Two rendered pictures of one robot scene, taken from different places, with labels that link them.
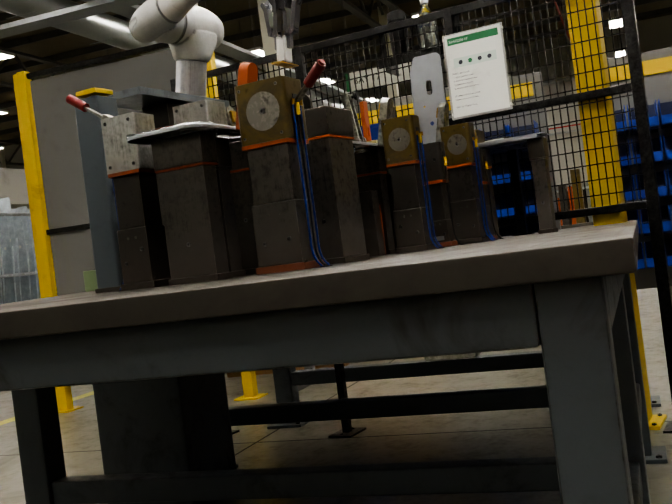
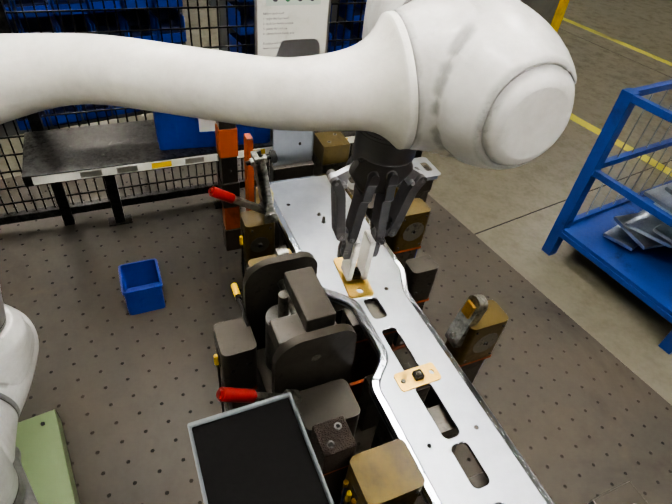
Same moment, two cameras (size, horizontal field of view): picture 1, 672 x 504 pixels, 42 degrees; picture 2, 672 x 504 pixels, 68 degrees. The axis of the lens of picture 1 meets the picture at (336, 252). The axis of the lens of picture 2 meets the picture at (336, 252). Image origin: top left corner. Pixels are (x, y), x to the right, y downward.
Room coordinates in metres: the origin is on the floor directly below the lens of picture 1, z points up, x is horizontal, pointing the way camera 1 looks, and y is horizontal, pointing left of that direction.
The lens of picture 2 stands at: (2.11, 0.52, 1.76)
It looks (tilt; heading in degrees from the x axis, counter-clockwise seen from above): 42 degrees down; 304
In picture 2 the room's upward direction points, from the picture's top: 7 degrees clockwise
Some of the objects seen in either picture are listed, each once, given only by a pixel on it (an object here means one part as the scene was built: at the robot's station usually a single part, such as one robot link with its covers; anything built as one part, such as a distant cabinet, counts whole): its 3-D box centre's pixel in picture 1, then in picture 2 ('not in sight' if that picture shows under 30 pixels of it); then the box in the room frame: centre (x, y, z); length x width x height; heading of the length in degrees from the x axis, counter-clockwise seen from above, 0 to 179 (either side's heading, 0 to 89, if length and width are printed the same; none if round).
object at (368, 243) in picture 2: (287, 49); (365, 255); (2.37, 0.06, 1.29); 0.03 x 0.01 x 0.07; 146
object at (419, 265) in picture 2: (441, 195); (414, 304); (2.42, -0.31, 0.84); 0.10 x 0.05 x 0.29; 62
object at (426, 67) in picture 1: (429, 105); (295, 107); (2.91, -0.37, 1.17); 0.12 x 0.01 x 0.34; 62
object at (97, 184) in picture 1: (107, 195); not in sight; (1.99, 0.50, 0.92); 0.08 x 0.08 x 0.44; 62
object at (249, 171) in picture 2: (372, 177); (250, 223); (2.84, -0.15, 0.95); 0.03 x 0.01 x 0.50; 152
